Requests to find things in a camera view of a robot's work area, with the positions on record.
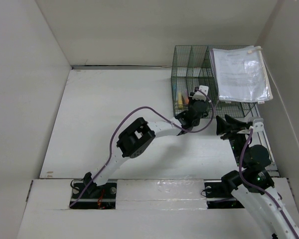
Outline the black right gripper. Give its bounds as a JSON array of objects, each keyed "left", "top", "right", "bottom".
[{"left": 215, "top": 113, "right": 249, "bottom": 166}]

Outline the yellow highlighter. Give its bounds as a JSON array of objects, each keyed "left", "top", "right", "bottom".
[{"left": 177, "top": 92, "right": 184, "bottom": 110}]

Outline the light blue highlighter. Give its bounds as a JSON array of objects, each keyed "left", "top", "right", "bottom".
[{"left": 172, "top": 79, "right": 177, "bottom": 97}]

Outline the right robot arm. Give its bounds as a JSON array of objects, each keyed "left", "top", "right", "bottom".
[{"left": 216, "top": 115, "right": 299, "bottom": 239}]

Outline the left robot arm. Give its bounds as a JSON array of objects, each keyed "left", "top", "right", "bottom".
[{"left": 82, "top": 86, "right": 214, "bottom": 198}]

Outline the white foam front board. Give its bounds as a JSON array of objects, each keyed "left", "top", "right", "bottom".
[{"left": 116, "top": 179, "right": 207, "bottom": 211}]

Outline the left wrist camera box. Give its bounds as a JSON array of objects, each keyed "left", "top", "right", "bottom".
[{"left": 192, "top": 85, "right": 209, "bottom": 101}]

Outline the green wire mesh organizer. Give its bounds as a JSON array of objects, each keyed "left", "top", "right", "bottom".
[{"left": 171, "top": 45, "right": 256, "bottom": 118}]

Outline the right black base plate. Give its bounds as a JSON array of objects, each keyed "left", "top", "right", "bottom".
[{"left": 201, "top": 180, "right": 244, "bottom": 209}]

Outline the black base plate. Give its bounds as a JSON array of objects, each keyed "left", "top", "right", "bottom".
[
  {"left": 69, "top": 179, "right": 117, "bottom": 210},
  {"left": 201, "top": 180, "right": 244, "bottom": 209}
]

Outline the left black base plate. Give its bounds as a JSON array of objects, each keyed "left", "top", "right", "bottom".
[{"left": 69, "top": 179, "right": 117, "bottom": 210}]

